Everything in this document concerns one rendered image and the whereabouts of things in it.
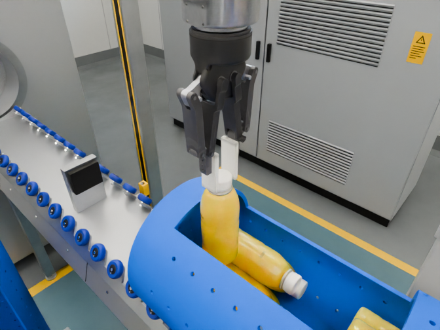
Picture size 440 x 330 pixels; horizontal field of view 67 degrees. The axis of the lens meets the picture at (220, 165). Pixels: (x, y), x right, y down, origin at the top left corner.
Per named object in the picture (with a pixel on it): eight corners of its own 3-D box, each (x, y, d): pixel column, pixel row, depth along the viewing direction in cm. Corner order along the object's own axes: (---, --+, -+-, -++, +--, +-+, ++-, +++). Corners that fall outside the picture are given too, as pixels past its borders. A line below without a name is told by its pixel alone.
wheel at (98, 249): (99, 239, 85) (92, 239, 84) (109, 249, 83) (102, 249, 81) (92, 255, 86) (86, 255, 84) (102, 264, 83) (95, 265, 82)
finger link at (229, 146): (220, 136, 51) (223, 134, 51) (220, 173, 55) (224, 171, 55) (236, 143, 49) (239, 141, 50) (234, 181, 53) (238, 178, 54)
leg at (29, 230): (54, 270, 194) (15, 186, 158) (58, 276, 191) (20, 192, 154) (44, 277, 190) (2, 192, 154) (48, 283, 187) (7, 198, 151)
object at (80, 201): (103, 194, 107) (92, 153, 98) (110, 199, 105) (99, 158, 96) (74, 209, 101) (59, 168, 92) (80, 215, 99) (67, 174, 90)
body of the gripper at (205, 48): (220, 13, 44) (220, 81, 49) (171, 25, 39) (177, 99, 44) (268, 22, 40) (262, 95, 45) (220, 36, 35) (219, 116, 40)
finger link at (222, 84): (230, 78, 41) (222, 78, 40) (217, 158, 46) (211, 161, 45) (207, 71, 44) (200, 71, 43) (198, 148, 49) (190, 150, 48)
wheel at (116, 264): (116, 255, 81) (109, 255, 80) (127, 265, 79) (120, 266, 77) (109, 272, 82) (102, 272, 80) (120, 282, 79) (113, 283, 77)
